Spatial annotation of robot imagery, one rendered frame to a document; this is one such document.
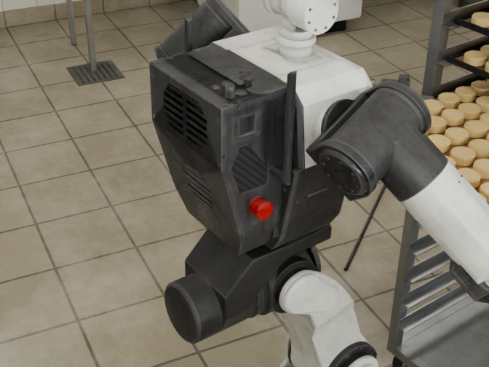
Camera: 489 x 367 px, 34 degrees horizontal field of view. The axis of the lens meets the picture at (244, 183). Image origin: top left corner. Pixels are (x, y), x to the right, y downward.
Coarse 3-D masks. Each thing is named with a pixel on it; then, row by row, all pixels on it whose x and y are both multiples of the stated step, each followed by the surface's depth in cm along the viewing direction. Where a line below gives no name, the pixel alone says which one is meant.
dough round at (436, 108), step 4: (424, 100) 182; (428, 100) 182; (432, 100) 182; (436, 100) 182; (428, 104) 181; (432, 104) 181; (436, 104) 181; (440, 104) 181; (432, 108) 179; (436, 108) 179; (440, 108) 180; (432, 112) 180; (436, 112) 180; (440, 112) 180
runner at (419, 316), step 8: (456, 288) 238; (440, 296) 235; (448, 296) 237; (456, 296) 239; (464, 296) 239; (432, 304) 234; (440, 304) 236; (448, 304) 236; (416, 312) 230; (424, 312) 233; (432, 312) 233; (400, 320) 227; (408, 320) 229; (416, 320) 230; (424, 320) 230; (400, 328) 227; (408, 328) 227
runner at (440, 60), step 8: (472, 40) 189; (480, 40) 191; (488, 40) 193; (448, 48) 185; (456, 48) 186; (464, 48) 188; (472, 48) 190; (440, 56) 184; (440, 64) 184; (448, 64) 183
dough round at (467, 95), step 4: (456, 88) 188; (460, 88) 188; (464, 88) 188; (468, 88) 188; (472, 88) 188; (456, 92) 187; (460, 92) 186; (464, 92) 186; (468, 92) 186; (472, 92) 186; (476, 92) 187; (460, 96) 186; (464, 96) 185; (468, 96) 185; (472, 96) 185; (476, 96) 187; (460, 100) 186; (464, 100) 186; (468, 100) 186; (472, 100) 186
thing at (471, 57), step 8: (480, 48) 186; (488, 48) 186; (464, 56) 183; (472, 56) 182; (480, 56) 182; (488, 56) 184; (472, 64) 182; (480, 64) 182; (488, 64) 178; (488, 72) 178
